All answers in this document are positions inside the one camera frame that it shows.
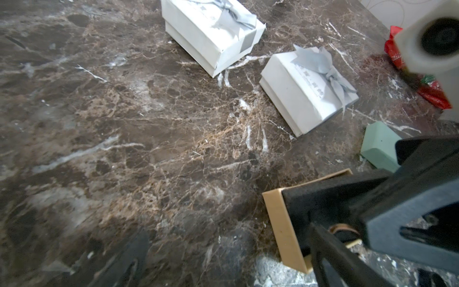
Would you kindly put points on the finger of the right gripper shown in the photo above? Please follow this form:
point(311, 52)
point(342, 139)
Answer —
point(414, 214)
point(326, 201)

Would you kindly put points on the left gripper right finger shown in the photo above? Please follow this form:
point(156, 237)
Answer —
point(334, 265)

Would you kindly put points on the mint green box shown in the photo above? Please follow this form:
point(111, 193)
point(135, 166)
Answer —
point(379, 146)

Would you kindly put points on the white gift box grey bow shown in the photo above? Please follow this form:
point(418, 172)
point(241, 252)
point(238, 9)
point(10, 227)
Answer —
point(214, 33)

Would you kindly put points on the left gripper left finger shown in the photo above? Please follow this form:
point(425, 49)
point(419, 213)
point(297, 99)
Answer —
point(123, 266)

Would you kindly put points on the white lift-off box lid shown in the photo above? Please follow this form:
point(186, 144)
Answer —
point(306, 88)

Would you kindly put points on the tan mint box base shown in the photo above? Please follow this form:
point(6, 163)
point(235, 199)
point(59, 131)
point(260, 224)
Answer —
point(287, 243)

